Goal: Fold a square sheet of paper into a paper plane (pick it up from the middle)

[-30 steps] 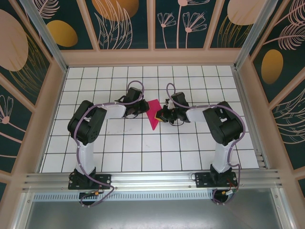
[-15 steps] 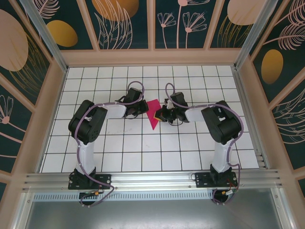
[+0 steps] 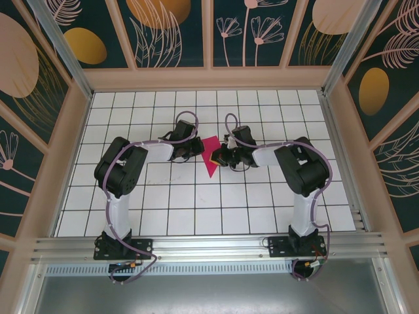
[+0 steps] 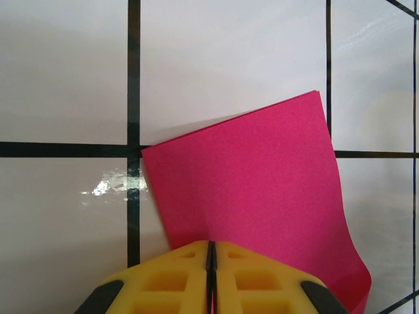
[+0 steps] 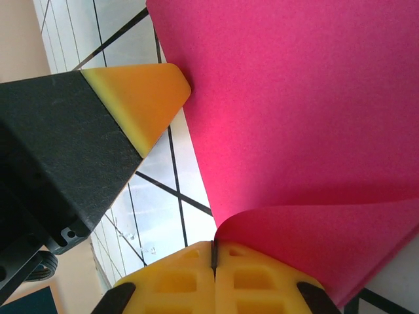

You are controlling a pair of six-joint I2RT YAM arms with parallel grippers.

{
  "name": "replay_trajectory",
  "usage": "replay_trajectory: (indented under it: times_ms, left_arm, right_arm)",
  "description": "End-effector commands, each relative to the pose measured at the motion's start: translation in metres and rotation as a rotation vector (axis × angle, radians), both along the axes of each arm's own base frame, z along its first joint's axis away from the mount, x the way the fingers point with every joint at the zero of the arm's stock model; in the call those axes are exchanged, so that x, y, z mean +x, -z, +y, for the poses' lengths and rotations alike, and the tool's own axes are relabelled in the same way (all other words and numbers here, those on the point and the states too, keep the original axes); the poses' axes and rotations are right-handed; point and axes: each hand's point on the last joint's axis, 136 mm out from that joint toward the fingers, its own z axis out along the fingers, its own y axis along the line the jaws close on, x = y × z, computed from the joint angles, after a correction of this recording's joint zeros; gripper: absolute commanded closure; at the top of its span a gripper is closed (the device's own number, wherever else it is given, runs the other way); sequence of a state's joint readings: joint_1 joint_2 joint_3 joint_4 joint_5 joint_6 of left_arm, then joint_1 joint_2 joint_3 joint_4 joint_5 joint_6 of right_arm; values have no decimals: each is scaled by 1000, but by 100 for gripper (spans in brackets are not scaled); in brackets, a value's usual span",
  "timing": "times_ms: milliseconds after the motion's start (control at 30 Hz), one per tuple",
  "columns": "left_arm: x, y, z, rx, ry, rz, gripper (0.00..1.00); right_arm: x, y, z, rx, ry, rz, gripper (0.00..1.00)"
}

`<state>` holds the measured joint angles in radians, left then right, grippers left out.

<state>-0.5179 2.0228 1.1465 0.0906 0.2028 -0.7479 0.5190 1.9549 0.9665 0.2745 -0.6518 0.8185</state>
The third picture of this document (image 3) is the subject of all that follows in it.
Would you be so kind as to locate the pink cloth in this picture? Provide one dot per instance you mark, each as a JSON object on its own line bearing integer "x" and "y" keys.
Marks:
{"x": 209, "y": 147}

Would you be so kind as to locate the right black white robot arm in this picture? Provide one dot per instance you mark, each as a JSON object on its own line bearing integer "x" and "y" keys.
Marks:
{"x": 301, "y": 167}

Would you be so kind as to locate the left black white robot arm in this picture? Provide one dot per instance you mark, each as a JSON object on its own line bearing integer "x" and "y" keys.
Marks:
{"x": 119, "y": 167}

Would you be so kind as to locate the yellow power connector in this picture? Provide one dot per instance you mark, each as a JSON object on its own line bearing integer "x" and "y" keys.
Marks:
{"x": 312, "y": 263}
{"x": 132, "y": 264}

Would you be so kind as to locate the grey metal panel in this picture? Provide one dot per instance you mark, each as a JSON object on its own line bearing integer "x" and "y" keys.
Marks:
{"x": 212, "y": 294}

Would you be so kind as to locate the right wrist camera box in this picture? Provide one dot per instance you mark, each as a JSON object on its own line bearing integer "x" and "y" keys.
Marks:
{"x": 231, "y": 143}

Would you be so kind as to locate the long aluminium base rail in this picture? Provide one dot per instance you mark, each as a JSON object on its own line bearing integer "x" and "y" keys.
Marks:
{"x": 209, "y": 245}

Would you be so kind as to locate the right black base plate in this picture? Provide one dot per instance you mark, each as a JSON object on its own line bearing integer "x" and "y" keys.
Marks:
{"x": 278, "y": 248}

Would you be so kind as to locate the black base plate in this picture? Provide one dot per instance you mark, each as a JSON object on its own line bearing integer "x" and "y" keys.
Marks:
{"x": 144, "y": 247}
{"x": 278, "y": 248}

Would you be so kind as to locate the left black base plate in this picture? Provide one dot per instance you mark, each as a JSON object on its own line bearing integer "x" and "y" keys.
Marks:
{"x": 144, "y": 247}

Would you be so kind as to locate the aluminium frame post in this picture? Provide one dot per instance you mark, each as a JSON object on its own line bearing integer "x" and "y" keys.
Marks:
{"x": 65, "y": 49}
{"x": 353, "y": 49}

